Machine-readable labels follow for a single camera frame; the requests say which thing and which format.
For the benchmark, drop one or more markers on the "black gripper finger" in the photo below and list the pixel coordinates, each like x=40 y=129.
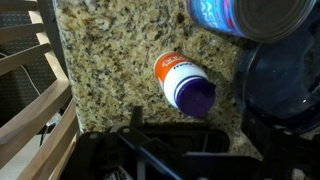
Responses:
x=137 y=117

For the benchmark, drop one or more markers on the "near wooden chair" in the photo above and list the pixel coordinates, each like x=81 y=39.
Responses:
x=51 y=158

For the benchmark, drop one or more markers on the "blue tin can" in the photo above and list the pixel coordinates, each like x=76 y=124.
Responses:
x=257 y=20

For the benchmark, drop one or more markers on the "white and orange bottle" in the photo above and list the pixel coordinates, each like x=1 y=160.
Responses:
x=185 y=85

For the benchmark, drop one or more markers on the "dark blue bowl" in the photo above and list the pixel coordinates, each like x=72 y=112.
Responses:
x=279 y=82

